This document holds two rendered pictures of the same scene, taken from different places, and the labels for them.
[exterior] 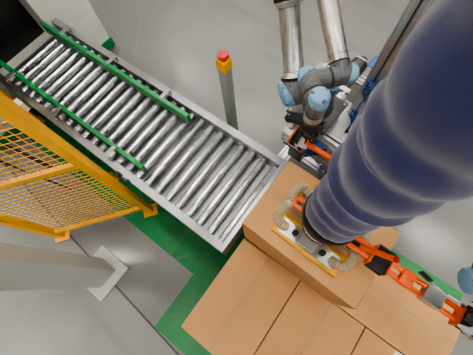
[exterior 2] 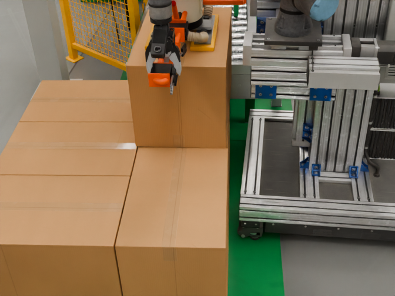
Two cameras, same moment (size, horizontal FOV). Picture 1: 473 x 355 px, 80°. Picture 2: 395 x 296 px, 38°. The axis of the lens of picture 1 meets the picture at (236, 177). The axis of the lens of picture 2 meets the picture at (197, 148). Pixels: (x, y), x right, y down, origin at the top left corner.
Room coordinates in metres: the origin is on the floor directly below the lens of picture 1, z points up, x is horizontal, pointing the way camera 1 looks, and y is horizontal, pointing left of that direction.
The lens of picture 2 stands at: (-1.30, -2.12, 2.02)
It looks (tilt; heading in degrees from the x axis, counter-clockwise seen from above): 36 degrees down; 49
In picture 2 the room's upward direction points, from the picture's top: 2 degrees counter-clockwise
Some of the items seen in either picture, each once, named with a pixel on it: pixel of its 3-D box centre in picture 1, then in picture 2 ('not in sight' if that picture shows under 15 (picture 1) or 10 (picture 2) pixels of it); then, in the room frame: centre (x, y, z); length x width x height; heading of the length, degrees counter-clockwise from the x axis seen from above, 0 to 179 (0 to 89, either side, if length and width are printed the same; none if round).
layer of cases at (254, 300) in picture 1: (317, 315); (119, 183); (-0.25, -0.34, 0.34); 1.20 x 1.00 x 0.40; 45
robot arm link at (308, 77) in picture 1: (313, 81); not in sight; (0.67, -0.35, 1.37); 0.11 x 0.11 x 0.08; 3
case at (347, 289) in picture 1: (311, 234); (185, 73); (0.19, -0.34, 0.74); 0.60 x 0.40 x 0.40; 43
